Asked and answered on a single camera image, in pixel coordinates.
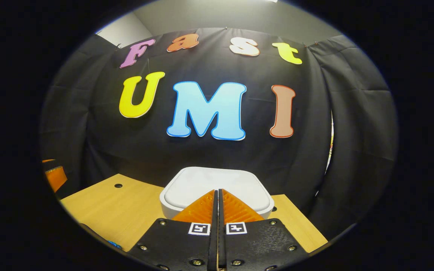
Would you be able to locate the black backdrop cloth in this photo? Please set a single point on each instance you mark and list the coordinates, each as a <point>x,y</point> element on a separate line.
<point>217,154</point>

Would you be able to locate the blue paper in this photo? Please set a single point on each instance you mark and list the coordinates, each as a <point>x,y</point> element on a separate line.
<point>115,245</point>

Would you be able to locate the white desktop garbage bin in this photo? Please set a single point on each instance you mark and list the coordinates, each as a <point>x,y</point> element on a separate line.
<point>209,180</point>

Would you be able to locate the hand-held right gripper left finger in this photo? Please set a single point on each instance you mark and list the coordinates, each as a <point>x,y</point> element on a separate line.
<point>179,244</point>

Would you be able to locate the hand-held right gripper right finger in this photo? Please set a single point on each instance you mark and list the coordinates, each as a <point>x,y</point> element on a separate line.
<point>258,244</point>

